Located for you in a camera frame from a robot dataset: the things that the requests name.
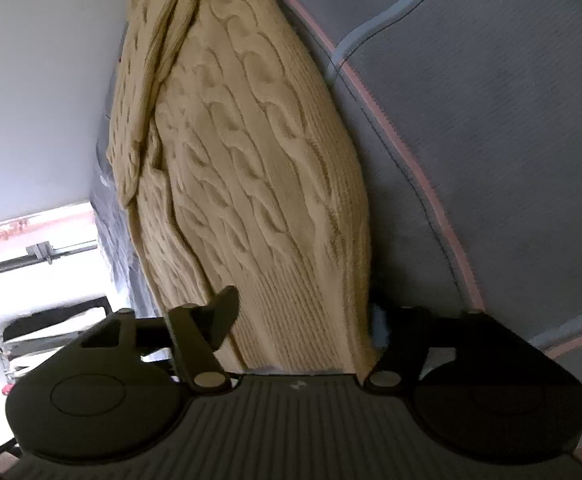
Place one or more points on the black chair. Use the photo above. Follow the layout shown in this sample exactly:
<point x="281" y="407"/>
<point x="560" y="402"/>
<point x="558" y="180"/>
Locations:
<point x="46" y="327"/>

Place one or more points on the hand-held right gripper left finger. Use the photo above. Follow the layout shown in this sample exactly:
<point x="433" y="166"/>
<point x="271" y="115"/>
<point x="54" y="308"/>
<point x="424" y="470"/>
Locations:
<point x="223" y="312"/>

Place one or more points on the grey plaid bed sheet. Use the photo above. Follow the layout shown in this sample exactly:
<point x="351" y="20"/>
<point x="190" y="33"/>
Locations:
<point x="481" y="135"/>

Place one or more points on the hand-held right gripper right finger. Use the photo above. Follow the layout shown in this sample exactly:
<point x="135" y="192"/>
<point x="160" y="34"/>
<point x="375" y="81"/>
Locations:
<point x="382" y="325"/>

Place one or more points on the window frame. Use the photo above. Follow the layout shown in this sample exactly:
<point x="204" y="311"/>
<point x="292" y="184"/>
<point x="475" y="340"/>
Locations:
<point x="36" y="255"/>

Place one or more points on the pink floral curtain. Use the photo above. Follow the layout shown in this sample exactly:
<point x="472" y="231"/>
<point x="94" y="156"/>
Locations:
<point x="16" y="232"/>

